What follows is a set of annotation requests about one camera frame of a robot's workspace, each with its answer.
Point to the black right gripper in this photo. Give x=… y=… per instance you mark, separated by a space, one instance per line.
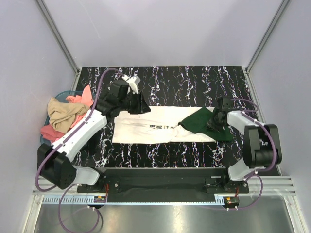
x=211 y=125

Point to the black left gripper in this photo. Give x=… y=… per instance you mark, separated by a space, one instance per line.
x=141 y=106

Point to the cream and green t-shirt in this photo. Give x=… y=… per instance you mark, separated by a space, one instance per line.
x=164 y=124

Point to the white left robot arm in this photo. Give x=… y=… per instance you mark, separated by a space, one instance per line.
x=55 y=160

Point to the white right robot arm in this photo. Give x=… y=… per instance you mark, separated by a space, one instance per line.
x=261 y=148

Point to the beige t-shirt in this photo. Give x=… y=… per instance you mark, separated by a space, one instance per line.
x=62 y=115

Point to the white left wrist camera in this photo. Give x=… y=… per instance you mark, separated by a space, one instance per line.
x=133 y=83

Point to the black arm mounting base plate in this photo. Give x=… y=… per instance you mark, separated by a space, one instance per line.
x=175 y=183

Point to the grey slotted cable duct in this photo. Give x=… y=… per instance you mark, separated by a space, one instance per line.
x=118 y=200

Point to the right aluminium frame post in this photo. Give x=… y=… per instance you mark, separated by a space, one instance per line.
x=270 y=29

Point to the aluminium frame post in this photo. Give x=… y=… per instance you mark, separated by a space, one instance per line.
x=57 y=35
x=270 y=29

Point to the left aluminium frame post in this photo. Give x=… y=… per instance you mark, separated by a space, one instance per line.
x=57 y=35

